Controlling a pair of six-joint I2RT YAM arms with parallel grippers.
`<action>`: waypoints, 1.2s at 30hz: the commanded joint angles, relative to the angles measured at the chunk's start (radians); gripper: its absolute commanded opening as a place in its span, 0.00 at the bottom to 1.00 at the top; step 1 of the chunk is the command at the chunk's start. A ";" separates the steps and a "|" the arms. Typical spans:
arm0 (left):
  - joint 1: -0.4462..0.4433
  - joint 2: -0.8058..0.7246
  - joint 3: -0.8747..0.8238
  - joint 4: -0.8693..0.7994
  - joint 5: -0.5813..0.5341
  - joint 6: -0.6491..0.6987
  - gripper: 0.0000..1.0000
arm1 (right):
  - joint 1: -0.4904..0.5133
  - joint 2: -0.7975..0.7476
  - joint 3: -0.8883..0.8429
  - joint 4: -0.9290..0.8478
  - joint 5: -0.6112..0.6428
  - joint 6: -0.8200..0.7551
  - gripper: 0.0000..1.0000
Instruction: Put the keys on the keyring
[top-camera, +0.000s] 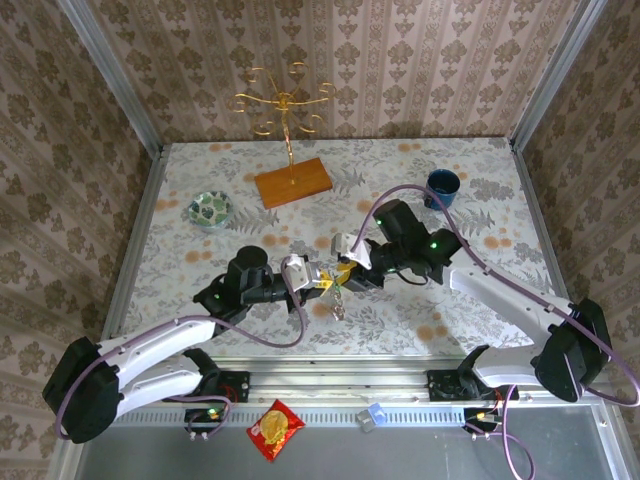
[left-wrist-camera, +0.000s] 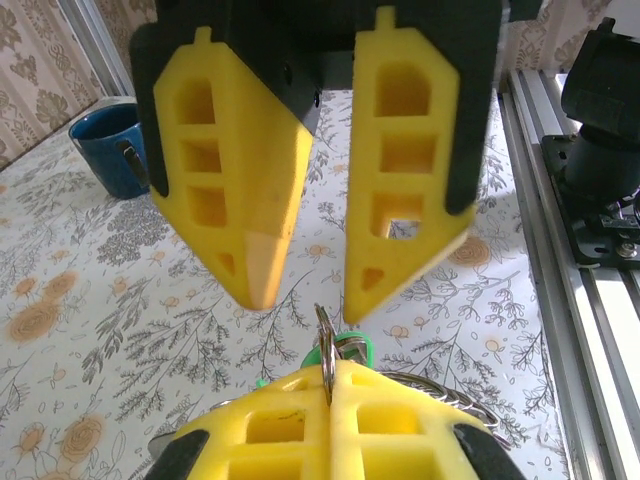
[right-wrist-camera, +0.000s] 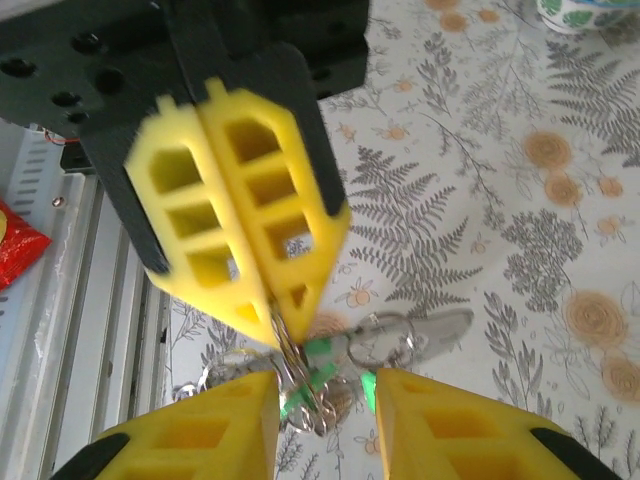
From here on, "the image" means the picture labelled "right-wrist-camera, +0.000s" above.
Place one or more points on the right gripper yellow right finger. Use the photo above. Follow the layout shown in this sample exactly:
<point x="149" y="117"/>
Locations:
<point x="450" y="435"/>

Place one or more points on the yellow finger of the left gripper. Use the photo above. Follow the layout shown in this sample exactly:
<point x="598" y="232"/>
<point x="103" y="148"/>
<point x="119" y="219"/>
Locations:
<point x="300" y="240"/>
<point x="165" y="200"/>

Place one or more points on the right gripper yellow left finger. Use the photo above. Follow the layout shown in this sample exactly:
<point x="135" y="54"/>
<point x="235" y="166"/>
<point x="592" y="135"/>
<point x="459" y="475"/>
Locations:
<point x="210" y="435"/>

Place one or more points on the green marker pen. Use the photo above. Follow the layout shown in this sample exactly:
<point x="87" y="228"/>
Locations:
<point x="319" y="357"/>

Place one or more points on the red snack packet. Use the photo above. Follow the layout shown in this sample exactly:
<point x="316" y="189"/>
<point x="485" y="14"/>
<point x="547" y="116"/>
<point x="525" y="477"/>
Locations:
<point x="20" y="245"/>

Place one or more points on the leaf-patterned bowl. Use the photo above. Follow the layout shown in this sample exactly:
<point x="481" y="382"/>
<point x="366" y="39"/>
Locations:
<point x="580" y="15"/>

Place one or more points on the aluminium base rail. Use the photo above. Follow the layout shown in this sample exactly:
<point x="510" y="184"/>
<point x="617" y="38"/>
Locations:
<point x="75" y="325"/>

